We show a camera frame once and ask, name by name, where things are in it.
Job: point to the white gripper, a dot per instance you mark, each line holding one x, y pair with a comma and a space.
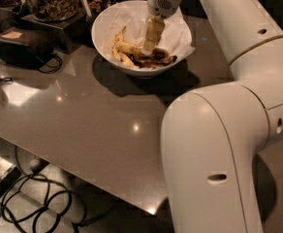
160, 3

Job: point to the yellow brown banana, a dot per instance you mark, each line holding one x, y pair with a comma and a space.
128, 48

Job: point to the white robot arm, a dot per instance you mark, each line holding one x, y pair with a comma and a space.
210, 135

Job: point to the white ceramic bowl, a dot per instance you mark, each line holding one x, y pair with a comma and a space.
138, 71

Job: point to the banana peel pile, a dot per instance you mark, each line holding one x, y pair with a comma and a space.
158, 58

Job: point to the white paper liner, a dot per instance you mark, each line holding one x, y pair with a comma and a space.
177, 33

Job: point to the dark metal stand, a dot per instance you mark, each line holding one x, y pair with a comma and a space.
68, 34

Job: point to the glass jar of nuts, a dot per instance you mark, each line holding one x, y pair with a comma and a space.
52, 10

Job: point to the black device with label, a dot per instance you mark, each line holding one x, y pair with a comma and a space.
25, 48

